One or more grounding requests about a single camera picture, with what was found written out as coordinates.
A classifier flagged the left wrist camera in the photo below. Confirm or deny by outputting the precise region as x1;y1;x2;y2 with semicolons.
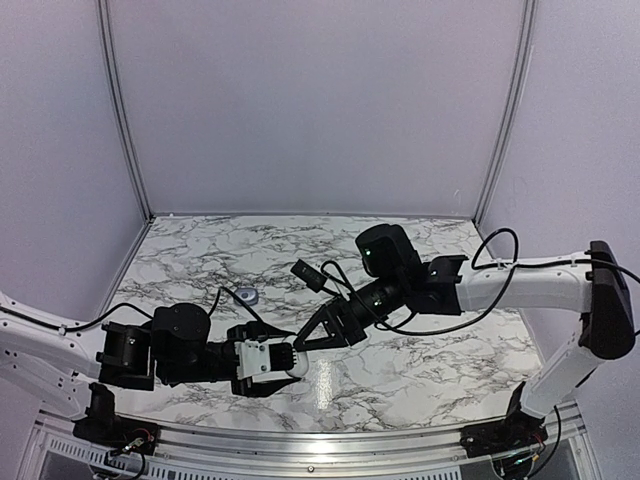
234;337;295;380

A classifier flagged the left aluminium corner post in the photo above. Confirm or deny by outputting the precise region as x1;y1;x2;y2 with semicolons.
96;0;154;223

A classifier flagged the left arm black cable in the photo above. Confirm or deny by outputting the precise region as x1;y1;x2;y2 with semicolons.
0;287;296;341

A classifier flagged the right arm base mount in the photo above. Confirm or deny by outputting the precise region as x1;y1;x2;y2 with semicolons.
459;416;563;479

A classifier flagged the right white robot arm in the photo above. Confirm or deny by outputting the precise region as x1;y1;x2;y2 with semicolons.
294;224;636;448

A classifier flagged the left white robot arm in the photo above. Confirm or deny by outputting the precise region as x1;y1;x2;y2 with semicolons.
1;296;309;398

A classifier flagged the blue earbud charging case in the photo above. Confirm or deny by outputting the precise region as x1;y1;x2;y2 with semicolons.
234;287;259;306

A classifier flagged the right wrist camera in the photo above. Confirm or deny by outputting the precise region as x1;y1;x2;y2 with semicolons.
290;259;327;293

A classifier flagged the aluminium front rail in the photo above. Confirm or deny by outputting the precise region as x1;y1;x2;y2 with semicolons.
29;399;586;480

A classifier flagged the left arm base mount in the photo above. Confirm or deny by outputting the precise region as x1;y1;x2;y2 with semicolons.
73;416;160;479

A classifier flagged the white earbud charging case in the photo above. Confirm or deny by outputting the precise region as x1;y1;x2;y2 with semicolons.
286;350;309;378

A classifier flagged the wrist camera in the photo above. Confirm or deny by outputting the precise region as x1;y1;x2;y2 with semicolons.
290;259;327;293
234;337;295;380

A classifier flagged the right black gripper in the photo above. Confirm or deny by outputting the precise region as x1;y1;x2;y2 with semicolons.
293;272;407;352

